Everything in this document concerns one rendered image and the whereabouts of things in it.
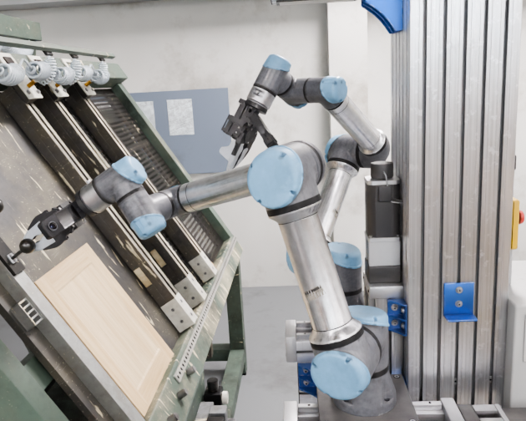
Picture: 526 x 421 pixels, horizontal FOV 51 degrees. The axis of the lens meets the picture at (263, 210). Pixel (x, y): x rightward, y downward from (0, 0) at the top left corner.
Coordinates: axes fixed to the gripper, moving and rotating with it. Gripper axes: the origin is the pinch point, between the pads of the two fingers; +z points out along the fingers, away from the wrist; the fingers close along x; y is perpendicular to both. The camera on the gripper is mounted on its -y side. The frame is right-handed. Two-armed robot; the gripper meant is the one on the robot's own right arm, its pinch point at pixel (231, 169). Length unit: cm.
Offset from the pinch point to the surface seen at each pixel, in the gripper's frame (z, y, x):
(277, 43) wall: -114, 132, -261
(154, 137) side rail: 1, 110, -127
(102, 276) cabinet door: 51, 28, -10
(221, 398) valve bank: 72, -20, -38
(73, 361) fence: 64, 5, 22
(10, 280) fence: 51, 25, 33
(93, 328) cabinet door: 60, 13, 7
